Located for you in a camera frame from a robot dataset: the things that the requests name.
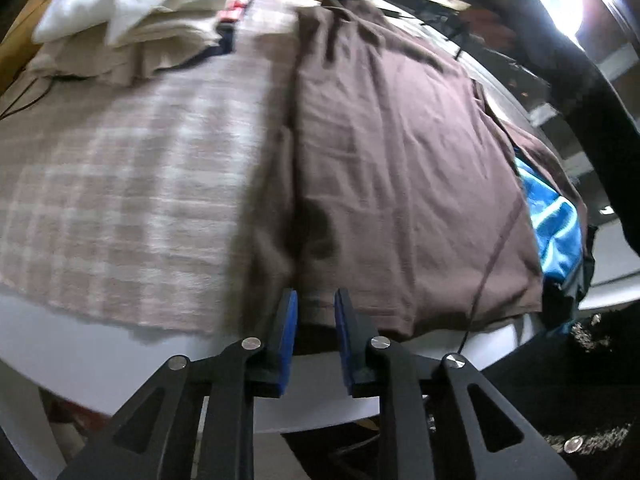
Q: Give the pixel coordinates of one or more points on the beige plaid blanket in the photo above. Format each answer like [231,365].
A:
[130,180]

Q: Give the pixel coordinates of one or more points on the blue garment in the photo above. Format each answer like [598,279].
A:
[550,225]

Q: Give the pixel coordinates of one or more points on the beige folded cloth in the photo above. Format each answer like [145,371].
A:
[125,50]

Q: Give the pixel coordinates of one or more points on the red and black object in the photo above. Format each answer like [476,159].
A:
[234,12]

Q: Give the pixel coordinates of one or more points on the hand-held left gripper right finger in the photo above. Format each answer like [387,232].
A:
[344,332]

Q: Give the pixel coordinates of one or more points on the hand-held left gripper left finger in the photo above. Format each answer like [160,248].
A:
[288,332]

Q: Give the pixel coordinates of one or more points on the brown shirt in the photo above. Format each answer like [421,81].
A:
[400,160]

